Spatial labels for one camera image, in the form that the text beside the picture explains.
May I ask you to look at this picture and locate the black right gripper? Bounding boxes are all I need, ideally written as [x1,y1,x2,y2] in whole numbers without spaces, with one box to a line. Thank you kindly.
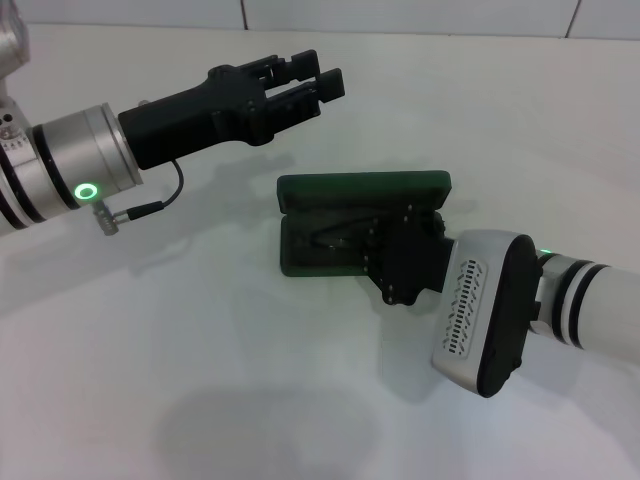
[356,201,457,308]

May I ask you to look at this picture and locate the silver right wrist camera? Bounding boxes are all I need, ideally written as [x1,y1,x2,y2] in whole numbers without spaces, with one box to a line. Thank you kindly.
[430,228,542,400]

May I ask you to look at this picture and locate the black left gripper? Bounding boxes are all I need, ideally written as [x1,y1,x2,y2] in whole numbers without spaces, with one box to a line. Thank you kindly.
[117,48,348,172]

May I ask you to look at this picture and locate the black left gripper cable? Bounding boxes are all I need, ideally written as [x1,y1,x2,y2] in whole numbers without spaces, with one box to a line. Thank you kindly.
[92,158,183,236]

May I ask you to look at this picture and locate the silver camera mount bracket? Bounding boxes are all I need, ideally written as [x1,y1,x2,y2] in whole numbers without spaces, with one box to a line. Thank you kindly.
[0,112,26,154]

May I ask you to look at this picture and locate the black glasses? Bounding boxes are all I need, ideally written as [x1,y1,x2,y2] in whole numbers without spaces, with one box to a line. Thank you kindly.
[307,207,386,254]

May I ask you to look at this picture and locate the green glasses case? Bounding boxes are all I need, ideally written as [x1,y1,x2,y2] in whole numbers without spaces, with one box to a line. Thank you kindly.
[275,169,454,279]

